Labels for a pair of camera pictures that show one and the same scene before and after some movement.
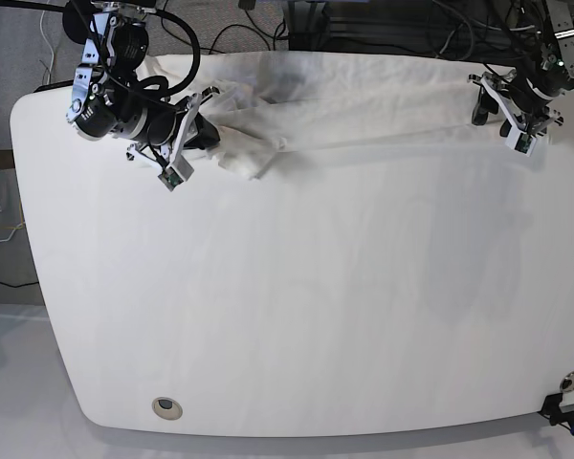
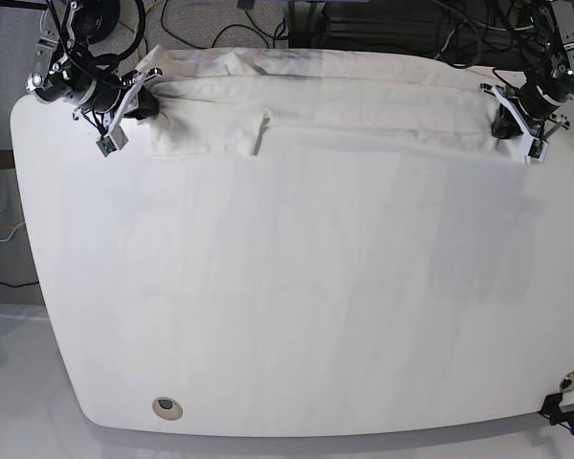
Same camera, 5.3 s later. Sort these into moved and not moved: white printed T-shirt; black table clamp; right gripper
Moved: right gripper
Not moved: black table clamp; white printed T-shirt
